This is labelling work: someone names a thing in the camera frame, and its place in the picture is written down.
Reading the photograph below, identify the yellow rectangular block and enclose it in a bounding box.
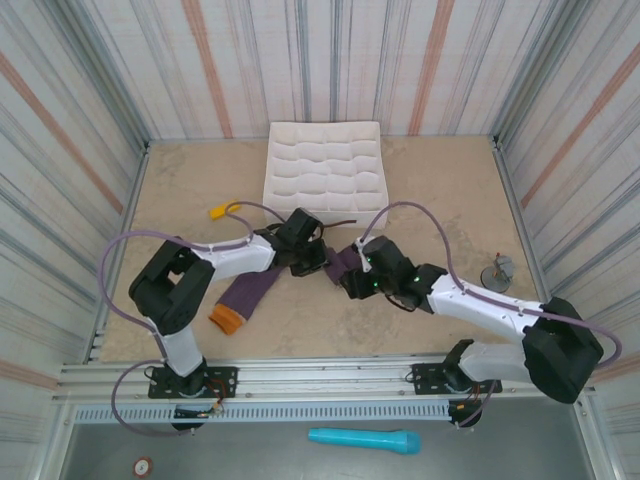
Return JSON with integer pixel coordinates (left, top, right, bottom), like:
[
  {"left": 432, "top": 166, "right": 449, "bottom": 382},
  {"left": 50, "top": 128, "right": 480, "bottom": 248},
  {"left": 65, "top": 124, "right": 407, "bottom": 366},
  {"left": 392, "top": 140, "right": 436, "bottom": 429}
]
[{"left": 208, "top": 199, "right": 241, "bottom": 220}]

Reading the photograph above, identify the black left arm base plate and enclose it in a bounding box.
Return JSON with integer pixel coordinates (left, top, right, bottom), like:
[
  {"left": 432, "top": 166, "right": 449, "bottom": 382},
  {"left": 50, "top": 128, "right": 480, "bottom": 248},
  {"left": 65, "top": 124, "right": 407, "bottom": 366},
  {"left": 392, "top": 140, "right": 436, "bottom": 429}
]
[{"left": 148, "top": 366, "right": 239, "bottom": 400}]

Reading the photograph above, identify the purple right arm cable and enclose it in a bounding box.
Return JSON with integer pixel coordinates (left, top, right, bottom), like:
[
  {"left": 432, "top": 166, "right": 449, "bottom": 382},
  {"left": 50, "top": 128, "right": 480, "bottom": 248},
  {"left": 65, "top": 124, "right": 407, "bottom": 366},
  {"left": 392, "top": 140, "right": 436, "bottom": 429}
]
[{"left": 360, "top": 200, "right": 624, "bottom": 431}]

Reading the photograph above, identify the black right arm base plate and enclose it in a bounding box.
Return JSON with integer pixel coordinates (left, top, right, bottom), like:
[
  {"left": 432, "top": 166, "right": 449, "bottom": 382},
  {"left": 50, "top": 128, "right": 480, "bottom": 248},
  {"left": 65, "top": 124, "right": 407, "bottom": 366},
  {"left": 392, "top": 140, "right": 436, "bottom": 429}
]
[{"left": 409, "top": 362, "right": 501, "bottom": 396}]

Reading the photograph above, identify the aluminium side rail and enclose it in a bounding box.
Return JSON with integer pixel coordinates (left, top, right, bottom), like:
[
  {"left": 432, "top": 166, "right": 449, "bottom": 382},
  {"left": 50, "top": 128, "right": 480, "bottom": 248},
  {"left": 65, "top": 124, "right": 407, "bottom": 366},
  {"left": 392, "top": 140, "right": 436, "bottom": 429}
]
[
  {"left": 492, "top": 134, "right": 566, "bottom": 357},
  {"left": 82, "top": 141, "right": 152, "bottom": 364}
]

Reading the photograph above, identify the thin black camera cable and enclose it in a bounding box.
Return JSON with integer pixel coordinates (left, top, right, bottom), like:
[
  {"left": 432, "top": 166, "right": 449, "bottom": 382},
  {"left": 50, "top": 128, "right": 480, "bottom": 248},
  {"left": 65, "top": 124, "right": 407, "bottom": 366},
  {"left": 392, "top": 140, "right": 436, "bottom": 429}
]
[{"left": 384, "top": 293, "right": 419, "bottom": 314}]

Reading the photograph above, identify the purple sock orange cuff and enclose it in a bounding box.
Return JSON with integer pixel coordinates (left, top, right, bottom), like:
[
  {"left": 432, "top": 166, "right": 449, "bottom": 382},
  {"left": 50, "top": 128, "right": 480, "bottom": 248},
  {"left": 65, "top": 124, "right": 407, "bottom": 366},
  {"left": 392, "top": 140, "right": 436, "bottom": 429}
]
[
  {"left": 323, "top": 246, "right": 362, "bottom": 287},
  {"left": 207, "top": 267, "right": 284, "bottom": 337}
]

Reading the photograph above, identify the turquoise toy microphone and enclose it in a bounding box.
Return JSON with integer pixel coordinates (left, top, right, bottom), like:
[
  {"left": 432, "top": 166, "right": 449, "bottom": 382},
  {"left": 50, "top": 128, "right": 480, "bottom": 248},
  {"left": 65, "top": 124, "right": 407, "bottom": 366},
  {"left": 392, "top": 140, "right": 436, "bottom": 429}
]
[{"left": 307, "top": 426, "right": 423, "bottom": 456}]

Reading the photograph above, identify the grey slotted cable duct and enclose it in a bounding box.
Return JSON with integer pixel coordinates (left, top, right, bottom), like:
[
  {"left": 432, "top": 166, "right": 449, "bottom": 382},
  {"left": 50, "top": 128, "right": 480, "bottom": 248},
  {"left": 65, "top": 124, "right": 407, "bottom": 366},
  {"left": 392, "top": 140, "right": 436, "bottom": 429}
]
[{"left": 72, "top": 402, "right": 451, "bottom": 425}]

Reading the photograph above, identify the white fabric divider box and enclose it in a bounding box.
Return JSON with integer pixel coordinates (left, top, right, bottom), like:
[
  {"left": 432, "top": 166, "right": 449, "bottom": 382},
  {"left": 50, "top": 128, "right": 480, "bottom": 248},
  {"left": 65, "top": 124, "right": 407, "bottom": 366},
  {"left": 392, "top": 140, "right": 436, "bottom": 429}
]
[{"left": 261, "top": 119, "right": 392, "bottom": 229}]

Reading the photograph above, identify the aluminium mounting rail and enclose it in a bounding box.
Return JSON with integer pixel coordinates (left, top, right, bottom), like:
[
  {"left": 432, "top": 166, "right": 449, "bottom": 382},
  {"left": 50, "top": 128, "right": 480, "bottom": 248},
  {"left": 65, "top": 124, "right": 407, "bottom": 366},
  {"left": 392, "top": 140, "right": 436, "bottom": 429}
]
[{"left": 52, "top": 355, "right": 599, "bottom": 405}]

